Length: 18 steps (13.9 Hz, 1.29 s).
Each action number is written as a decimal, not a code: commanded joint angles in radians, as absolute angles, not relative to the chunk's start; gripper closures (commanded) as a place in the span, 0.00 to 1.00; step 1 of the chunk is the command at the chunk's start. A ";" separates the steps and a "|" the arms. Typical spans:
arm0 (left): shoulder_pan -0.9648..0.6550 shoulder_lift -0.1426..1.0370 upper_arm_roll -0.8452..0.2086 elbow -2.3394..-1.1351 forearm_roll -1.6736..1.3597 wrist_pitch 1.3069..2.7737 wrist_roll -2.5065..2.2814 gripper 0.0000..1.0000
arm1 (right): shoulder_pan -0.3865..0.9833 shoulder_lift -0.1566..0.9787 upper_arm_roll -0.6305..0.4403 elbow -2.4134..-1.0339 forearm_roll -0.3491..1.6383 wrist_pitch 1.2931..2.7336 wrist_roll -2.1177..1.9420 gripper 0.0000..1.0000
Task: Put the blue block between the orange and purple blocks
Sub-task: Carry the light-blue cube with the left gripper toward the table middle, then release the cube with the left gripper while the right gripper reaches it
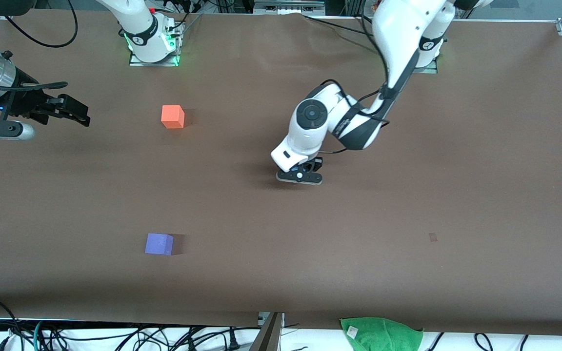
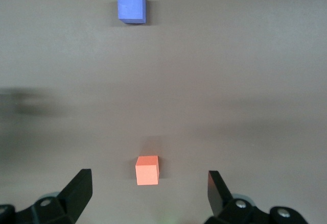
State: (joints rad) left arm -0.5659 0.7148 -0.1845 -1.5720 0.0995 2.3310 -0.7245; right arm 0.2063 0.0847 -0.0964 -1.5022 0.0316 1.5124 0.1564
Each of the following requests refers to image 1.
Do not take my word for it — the orange cube block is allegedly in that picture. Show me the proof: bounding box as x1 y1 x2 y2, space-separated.
161 105 185 129

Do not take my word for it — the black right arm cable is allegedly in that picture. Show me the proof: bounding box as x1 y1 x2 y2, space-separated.
0 0 78 94

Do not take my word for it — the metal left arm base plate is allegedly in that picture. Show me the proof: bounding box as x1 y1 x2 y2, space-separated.
410 59 439 75

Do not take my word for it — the black cable on table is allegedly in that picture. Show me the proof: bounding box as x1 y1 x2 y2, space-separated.
303 15 389 43

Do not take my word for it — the aluminium frame post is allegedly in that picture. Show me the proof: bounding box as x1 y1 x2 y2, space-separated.
248 312 285 351

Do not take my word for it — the green cloth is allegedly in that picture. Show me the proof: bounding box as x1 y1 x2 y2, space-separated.
340 317 424 351

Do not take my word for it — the black floor cable bundle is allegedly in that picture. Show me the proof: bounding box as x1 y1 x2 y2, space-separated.
42 324 262 351

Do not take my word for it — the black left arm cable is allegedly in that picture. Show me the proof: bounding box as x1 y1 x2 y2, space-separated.
320 15 399 154

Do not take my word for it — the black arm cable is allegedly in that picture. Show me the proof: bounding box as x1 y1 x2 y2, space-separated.
0 0 78 94
320 15 399 154

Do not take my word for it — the purple cube block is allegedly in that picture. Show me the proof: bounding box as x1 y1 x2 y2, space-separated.
145 233 174 256

